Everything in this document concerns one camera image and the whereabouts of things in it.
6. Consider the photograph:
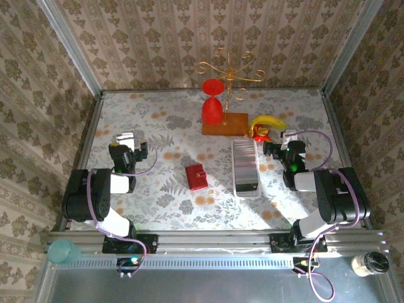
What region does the glass jar black lid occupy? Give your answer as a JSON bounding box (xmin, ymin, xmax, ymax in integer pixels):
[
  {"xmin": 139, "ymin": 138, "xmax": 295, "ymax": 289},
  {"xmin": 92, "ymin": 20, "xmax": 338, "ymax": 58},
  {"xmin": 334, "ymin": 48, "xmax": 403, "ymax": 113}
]
[{"xmin": 350, "ymin": 251, "xmax": 391, "ymax": 278}]

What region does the teal plastic cup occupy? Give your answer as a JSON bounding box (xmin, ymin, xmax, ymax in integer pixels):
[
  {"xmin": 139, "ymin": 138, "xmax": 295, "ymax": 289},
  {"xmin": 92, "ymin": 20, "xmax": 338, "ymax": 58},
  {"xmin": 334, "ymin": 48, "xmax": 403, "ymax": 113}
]
[{"xmin": 47, "ymin": 238, "xmax": 83, "ymax": 266}]

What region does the perforated grey cable duct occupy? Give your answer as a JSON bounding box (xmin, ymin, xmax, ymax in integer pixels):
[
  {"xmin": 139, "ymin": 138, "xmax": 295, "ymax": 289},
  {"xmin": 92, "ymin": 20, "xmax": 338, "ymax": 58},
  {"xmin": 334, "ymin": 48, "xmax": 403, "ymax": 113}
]
[{"xmin": 75, "ymin": 254, "xmax": 296, "ymax": 270}]

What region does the red hourglass-shaped ornament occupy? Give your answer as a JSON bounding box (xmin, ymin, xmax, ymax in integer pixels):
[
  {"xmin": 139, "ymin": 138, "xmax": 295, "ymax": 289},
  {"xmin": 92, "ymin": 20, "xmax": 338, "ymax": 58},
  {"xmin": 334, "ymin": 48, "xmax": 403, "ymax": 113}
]
[{"xmin": 201, "ymin": 78, "xmax": 226, "ymax": 126}]

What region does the red yellow toy figure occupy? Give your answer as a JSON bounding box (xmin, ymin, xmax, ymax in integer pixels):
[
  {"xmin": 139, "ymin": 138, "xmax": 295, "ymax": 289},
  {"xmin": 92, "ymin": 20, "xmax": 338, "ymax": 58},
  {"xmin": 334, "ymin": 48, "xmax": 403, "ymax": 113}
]
[{"xmin": 249, "ymin": 124, "xmax": 273, "ymax": 143}]

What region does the aluminium corner post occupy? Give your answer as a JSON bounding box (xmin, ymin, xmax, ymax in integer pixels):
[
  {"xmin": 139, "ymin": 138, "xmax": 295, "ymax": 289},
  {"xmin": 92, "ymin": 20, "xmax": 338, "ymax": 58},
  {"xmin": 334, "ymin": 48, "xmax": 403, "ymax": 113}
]
[
  {"xmin": 37, "ymin": 0, "xmax": 105, "ymax": 95},
  {"xmin": 321, "ymin": 0, "xmax": 384, "ymax": 95}
]

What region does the yellow banana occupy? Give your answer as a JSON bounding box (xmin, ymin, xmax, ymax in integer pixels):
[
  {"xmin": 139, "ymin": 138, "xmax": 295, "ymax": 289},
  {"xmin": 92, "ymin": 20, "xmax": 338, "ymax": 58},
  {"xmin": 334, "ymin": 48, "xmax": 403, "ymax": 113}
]
[{"xmin": 250, "ymin": 114, "xmax": 288, "ymax": 135}]

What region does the gold wire stand wooden base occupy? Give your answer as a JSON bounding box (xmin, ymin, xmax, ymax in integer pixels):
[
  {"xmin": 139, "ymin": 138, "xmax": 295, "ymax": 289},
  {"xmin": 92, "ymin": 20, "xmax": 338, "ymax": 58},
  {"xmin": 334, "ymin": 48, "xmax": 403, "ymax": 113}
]
[{"xmin": 194, "ymin": 47, "xmax": 268, "ymax": 138}]

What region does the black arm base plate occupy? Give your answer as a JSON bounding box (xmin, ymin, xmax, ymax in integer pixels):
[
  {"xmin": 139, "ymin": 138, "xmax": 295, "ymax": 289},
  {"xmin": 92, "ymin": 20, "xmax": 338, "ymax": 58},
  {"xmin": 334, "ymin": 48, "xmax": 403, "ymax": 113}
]
[
  {"xmin": 103, "ymin": 234, "xmax": 159, "ymax": 254},
  {"xmin": 269, "ymin": 232, "xmax": 328, "ymax": 254}
]

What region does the aluminium mounting rail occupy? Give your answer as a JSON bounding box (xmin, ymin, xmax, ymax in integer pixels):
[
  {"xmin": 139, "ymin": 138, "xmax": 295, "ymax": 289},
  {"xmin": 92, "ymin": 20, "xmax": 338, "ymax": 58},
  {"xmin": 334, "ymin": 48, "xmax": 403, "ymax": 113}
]
[{"xmin": 47, "ymin": 229, "xmax": 391, "ymax": 256}]

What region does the white card tray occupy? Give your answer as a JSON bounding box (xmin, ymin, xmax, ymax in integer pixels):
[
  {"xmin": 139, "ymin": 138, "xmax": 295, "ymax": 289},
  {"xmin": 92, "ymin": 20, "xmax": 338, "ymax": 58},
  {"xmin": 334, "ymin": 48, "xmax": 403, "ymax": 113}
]
[{"xmin": 231, "ymin": 138, "xmax": 263, "ymax": 199}]

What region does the aluminium table side rail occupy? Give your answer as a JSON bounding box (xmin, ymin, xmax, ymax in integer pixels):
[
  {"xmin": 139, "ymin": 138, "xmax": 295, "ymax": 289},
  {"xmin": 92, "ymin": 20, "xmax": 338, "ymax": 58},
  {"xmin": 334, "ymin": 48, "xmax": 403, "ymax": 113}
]
[
  {"xmin": 321, "ymin": 90, "xmax": 374, "ymax": 230},
  {"xmin": 74, "ymin": 91, "xmax": 107, "ymax": 173}
]

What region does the small connector board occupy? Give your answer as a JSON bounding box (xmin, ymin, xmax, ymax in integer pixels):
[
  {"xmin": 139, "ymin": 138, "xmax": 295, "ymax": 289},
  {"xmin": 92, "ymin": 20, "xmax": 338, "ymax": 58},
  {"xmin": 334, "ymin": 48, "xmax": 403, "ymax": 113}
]
[
  {"xmin": 116, "ymin": 256, "xmax": 141, "ymax": 279},
  {"xmin": 291, "ymin": 256, "xmax": 318, "ymax": 279}
]

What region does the stack of credit cards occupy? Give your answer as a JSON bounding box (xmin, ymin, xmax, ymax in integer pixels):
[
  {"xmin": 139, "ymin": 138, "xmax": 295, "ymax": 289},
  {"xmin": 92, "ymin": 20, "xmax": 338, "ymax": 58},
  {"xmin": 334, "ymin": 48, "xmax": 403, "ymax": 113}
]
[{"xmin": 234, "ymin": 140, "xmax": 259, "ymax": 193}]

